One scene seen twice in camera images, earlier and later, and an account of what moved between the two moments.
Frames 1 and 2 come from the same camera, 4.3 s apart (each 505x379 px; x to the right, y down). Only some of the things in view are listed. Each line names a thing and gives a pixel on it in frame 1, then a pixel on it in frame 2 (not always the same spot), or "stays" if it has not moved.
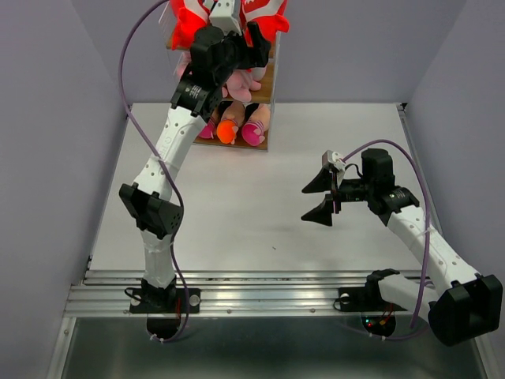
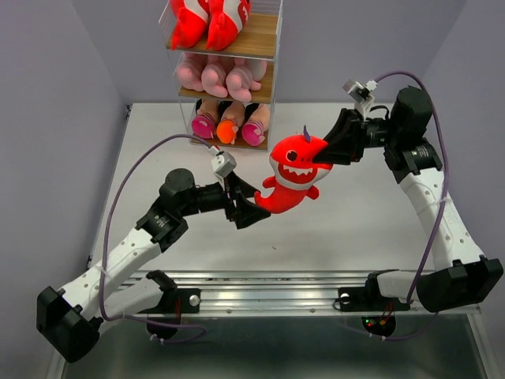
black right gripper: [321, 214] to [349, 131]
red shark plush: [267, 14] to [297, 174]
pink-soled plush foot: [257, 120] stays
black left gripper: [259, 50] to [246, 212]
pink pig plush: [241, 82] stays
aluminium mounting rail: [223, 294] stays
